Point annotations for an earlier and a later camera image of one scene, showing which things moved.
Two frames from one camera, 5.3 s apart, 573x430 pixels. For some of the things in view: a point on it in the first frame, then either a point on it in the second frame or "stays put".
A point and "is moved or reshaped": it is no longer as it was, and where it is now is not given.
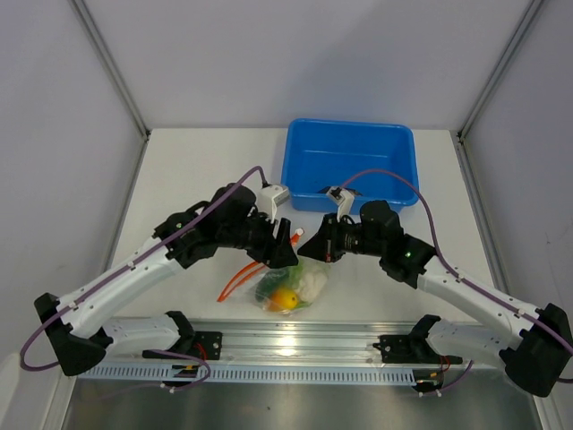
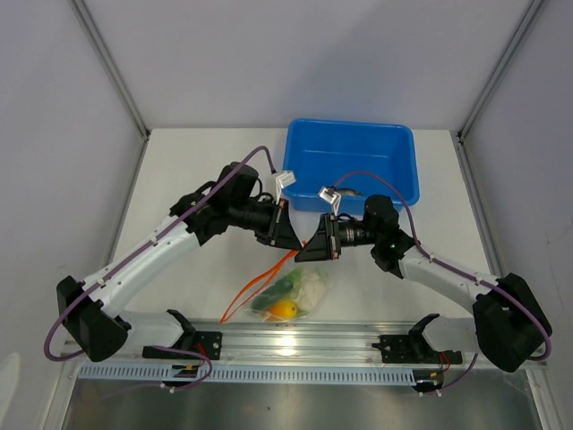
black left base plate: x=205 y=344 stays put
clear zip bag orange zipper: x=281 y=291 is moved or reshaped
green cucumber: x=269 y=284 → x=279 y=288
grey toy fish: x=325 y=190 stays put
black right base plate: x=407 y=348 stays put
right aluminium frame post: x=498 y=70 stays put
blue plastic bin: x=375 y=159 stays put
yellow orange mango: x=283 y=299 is moved or reshaped
